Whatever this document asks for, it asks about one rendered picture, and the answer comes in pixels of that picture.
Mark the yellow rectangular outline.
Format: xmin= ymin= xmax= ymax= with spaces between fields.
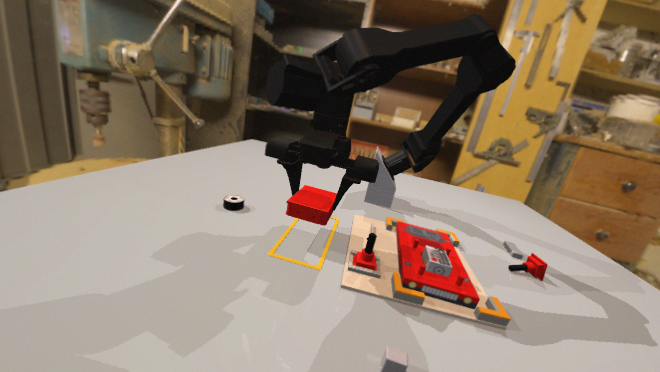
xmin=267 ymin=217 xmax=339 ymax=270

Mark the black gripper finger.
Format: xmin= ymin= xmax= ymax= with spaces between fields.
xmin=277 ymin=159 xmax=303 ymax=196
xmin=332 ymin=172 xmax=361 ymax=210

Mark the red toy car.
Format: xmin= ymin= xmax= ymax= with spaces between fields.
xmin=396 ymin=222 xmax=480 ymax=310

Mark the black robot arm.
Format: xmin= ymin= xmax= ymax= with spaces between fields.
xmin=266 ymin=14 xmax=516 ymax=181

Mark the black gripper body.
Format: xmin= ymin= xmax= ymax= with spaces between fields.
xmin=264 ymin=112 xmax=379 ymax=183

